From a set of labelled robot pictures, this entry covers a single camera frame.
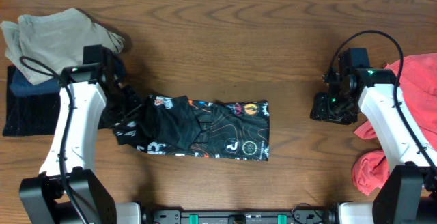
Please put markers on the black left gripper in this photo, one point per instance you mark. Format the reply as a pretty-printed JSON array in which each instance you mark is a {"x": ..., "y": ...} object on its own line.
[{"x": 114, "y": 117}]

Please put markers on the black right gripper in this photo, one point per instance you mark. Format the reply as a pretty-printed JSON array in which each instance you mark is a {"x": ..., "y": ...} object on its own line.
[{"x": 319, "y": 111}]

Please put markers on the black orange patterned jersey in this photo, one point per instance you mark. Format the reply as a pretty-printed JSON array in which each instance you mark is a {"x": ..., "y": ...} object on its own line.
[{"x": 184, "y": 127}]

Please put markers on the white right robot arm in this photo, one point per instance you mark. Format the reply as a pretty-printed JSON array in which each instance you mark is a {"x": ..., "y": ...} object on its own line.
[{"x": 409, "y": 194}]

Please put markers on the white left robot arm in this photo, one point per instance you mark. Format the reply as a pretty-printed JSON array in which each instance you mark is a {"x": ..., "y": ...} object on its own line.
[{"x": 66, "y": 189}]

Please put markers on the black sparkly folded garment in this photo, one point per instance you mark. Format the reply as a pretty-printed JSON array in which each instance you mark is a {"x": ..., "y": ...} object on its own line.
[{"x": 32, "y": 115}]

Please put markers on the beige folded garment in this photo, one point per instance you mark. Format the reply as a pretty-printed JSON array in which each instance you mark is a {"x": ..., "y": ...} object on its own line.
[{"x": 56, "y": 40}]

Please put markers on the navy blue folded garment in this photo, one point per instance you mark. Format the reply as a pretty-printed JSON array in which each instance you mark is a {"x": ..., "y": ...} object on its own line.
[{"x": 34, "y": 85}]

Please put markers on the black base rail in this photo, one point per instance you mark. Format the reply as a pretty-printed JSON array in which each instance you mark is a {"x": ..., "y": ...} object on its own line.
[{"x": 304, "y": 216}]

